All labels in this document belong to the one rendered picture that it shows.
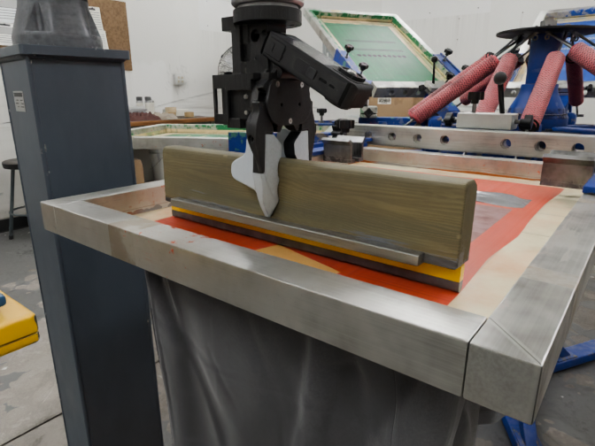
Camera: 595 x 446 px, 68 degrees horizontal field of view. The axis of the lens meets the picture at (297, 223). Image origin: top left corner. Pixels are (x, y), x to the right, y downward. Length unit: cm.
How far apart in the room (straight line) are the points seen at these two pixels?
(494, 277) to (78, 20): 80
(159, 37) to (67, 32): 419
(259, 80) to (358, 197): 16
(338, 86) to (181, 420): 54
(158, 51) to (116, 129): 416
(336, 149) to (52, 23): 58
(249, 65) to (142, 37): 450
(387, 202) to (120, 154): 65
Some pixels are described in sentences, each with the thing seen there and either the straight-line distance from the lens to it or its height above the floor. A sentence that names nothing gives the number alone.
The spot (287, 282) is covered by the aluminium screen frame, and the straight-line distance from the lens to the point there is 33.
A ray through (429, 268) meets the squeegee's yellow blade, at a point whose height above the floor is 97.
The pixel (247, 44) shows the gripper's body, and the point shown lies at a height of 117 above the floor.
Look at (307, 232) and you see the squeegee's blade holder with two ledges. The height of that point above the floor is 99.
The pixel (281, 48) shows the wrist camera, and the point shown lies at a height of 117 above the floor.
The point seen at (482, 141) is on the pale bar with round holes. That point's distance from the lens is 110.
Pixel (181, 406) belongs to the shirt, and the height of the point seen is 68.
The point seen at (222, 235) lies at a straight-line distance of 56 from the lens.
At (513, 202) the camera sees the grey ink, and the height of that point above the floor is 96.
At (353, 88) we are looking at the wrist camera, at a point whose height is 113.
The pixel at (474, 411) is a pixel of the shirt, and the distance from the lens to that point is 60.
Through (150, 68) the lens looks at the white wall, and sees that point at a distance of 501.
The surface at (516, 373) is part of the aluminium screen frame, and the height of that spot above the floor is 98.
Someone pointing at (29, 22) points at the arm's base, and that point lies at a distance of 95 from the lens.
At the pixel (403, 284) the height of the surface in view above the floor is 95.
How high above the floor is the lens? 113
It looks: 16 degrees down
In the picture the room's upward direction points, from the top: straight up
